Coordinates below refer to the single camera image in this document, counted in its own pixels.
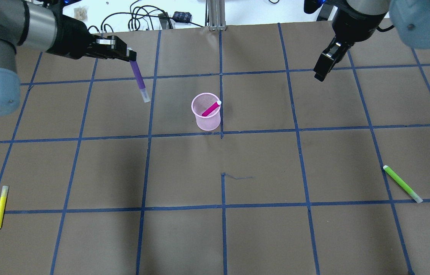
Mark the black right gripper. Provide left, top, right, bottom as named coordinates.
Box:
left=314, top=8, right=386, bottom=82

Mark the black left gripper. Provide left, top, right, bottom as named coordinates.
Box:
left=49, top=15, right=137, bottom=61

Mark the purple highlighter pen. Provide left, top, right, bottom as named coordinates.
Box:
left=127, top=47, right=151, bottom=103

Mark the pink highlighter pen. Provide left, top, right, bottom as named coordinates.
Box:
left=201, top=100, right=222, bottom=117

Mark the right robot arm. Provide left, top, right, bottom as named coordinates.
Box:
left=304, top=0, right=430, bottom=81

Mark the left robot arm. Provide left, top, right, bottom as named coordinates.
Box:
left=0, top=0, right=137, bottom=116

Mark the pink mesh cup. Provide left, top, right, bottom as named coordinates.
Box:
left=191, top=93, right=222, bottom=132

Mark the plaid pouch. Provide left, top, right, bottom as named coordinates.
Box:
left=172, top=11, right=192, bottom=23

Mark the green highlighter pen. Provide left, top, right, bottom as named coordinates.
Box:
left=382, top=165, right=424, bottom=203

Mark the yellow highlighter pen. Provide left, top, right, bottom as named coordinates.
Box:
left=0, top=186, right=9, bottom=230

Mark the aluminium frame post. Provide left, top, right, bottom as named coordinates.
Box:
left=206, top=0, right=227, bottom=31

